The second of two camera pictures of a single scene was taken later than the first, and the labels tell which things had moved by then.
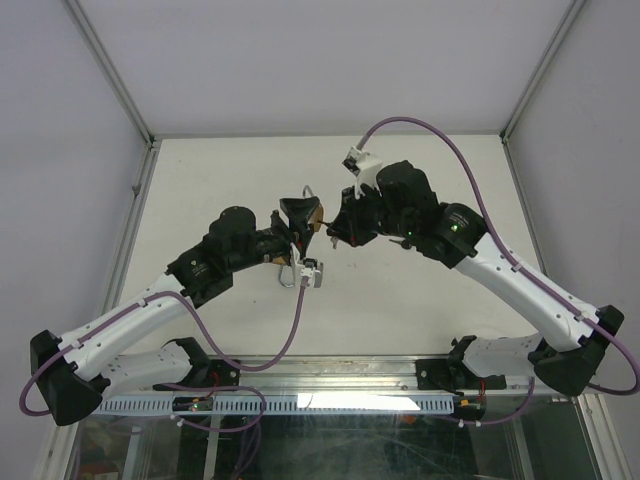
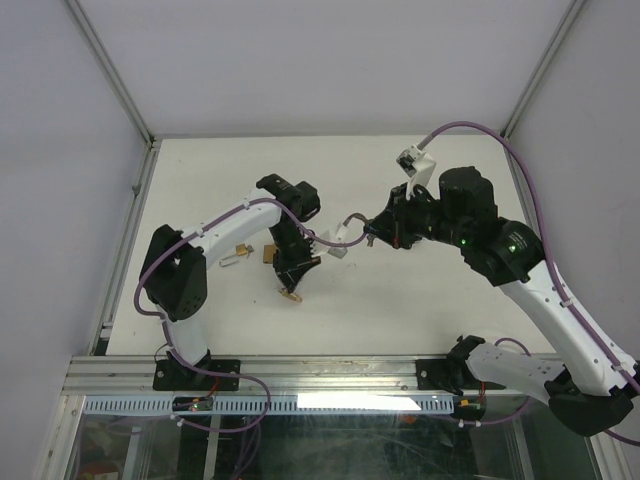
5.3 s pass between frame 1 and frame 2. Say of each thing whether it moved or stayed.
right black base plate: stayed
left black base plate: stayed
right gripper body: moved
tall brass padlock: moved
